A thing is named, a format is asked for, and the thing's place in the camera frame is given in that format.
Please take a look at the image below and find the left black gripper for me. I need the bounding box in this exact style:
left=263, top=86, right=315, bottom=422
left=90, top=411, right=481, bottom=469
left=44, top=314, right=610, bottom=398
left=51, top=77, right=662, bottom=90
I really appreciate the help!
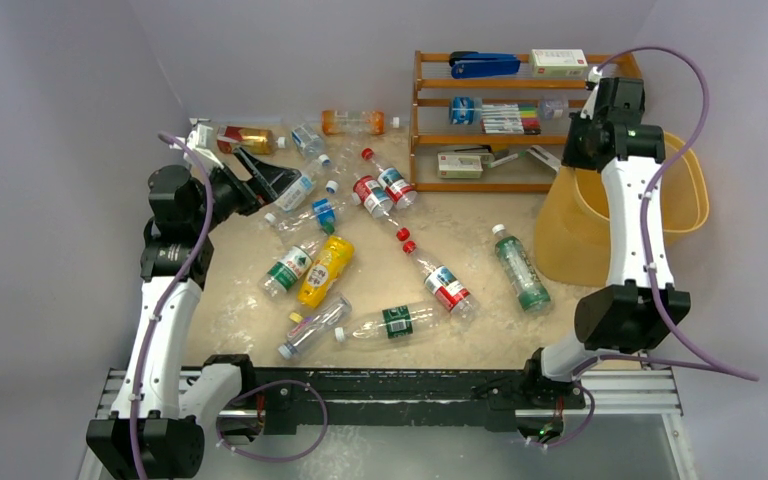
left=190, top=147, right=299, bottom=234

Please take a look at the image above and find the crushed blue label bottle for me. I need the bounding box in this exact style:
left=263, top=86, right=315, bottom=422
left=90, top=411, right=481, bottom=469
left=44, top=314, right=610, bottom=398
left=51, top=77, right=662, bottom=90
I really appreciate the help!
left=264, top=197, right=351, bottom=234

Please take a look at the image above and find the green label bottle green cap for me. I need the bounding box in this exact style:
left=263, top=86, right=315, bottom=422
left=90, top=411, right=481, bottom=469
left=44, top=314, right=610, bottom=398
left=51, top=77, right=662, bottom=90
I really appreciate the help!
left=259, top=223, right=336, bottom=298

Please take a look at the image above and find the red label bottle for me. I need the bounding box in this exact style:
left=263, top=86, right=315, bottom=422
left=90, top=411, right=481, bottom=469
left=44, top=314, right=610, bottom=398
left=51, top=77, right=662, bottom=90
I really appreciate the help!
left=402, top=241, right=479, bottom=321
left=360, top=148, right=418, bottom=210
left=346, top=162, right=411, bottom=242

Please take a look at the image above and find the yellow plastic bin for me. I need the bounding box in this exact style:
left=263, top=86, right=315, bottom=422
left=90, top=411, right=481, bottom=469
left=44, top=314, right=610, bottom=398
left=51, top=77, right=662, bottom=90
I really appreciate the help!
left=534, top=133, right=709, bottom=287

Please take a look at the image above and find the green tea bottle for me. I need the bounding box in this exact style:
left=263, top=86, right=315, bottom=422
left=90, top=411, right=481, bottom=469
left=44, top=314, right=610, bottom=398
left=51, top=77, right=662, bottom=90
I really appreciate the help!
left=491, top=224, right=552, bottom=314

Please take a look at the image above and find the clear bottle dark green label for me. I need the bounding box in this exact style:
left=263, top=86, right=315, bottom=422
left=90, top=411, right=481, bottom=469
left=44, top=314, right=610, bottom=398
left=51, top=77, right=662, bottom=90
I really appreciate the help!
left=334, top=301, right=450, bottom=349

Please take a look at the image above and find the red label bottle front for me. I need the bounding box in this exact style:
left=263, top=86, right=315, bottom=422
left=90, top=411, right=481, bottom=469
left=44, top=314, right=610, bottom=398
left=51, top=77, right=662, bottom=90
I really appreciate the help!
left=402, top=241, right=479, bottom=321

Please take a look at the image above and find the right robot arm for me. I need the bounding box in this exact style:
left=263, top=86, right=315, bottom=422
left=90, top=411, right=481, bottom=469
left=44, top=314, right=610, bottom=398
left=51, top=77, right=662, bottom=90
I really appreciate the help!
left=521, top=77, right=691, bottom=407

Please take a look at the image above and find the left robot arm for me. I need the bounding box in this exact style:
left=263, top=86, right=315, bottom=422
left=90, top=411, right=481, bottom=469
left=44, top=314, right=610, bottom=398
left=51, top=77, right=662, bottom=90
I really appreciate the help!
left=86, top=148, right=302, bottom=479

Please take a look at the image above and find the white label bottle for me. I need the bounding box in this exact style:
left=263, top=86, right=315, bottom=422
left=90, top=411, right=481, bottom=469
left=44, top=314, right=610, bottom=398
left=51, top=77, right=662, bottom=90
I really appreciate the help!
left=275, top=154, right=331, bottom=213

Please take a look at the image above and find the brown tea bottle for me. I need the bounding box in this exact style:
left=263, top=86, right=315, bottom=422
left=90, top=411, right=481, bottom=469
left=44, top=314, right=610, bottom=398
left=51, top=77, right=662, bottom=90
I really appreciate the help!
left=216, top=125, right=287, bottom=155

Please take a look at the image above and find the small clear jar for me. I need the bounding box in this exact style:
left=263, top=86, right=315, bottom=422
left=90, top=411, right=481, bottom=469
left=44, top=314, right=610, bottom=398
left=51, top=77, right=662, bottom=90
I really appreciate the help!
left=538, top=97, right=569, bottom=121

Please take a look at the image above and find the white green box top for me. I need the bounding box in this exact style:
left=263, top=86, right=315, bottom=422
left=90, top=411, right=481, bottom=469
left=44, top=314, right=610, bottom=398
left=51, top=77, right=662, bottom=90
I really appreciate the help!
left=529, top=49, right=588, bottom=78

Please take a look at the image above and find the orange label bottle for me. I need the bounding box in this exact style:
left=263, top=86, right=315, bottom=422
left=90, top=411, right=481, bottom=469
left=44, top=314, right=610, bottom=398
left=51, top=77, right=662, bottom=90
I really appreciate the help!
left=320, top=110, right=402, bottom=136

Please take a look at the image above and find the yellow juice bottle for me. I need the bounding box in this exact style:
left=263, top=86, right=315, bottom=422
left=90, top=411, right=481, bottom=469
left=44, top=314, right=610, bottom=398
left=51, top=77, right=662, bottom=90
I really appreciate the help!
left=297, top=235, right=355, bottom=309

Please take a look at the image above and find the coloured marker pack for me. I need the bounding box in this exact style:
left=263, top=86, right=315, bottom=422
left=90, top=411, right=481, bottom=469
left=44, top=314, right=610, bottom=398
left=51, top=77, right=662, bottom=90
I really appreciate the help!
left=481, top=103, right=542, bottom=135

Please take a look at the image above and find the wooden shelf rack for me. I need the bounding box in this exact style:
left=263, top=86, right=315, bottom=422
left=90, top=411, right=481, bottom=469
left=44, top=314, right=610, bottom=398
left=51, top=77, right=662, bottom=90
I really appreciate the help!
left=409, top=51, right=641, bottom=193

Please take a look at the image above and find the blue tape roll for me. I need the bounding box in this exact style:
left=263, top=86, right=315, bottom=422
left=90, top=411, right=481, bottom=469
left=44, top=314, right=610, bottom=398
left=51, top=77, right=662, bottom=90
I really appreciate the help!
left=448, top=96, right=483, bottom=125

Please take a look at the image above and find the blue stapler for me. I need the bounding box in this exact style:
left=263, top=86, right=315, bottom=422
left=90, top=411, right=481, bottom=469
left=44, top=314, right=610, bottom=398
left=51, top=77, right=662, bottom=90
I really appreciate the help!
left=448, top=51, right=521, bottom=79

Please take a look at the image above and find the white box lower shelf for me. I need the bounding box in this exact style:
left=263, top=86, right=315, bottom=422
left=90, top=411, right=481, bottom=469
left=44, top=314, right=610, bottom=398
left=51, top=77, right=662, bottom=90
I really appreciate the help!
left=437, top=152, right=484, bottom=179

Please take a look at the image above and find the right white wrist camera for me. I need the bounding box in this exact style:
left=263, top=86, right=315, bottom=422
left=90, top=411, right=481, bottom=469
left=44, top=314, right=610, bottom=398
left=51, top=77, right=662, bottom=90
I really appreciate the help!
left=585, top=65, right=605, bottom=91

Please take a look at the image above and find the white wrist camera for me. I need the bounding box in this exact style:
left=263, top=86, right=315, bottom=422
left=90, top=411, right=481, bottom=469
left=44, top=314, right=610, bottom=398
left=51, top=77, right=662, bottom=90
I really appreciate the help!
left=585, top=65, right=605, bottom=91
left=176, top=123, right=222, bottom=172

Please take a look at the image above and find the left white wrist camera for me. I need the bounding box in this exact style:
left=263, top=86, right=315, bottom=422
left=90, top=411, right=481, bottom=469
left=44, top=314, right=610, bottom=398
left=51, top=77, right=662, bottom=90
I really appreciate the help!
left=176, top=123, right=222, bottom=172

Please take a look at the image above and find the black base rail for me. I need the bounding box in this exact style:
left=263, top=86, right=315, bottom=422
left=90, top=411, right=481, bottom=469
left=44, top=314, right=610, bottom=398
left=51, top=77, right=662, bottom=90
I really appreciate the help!
left=221, top=360, right=587, bottom=435

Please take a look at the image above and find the aluminium frame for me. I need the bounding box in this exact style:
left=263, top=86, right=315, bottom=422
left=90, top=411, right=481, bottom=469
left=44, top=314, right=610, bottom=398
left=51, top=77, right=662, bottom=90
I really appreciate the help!
left=75, top=360, right=700, bottom=480

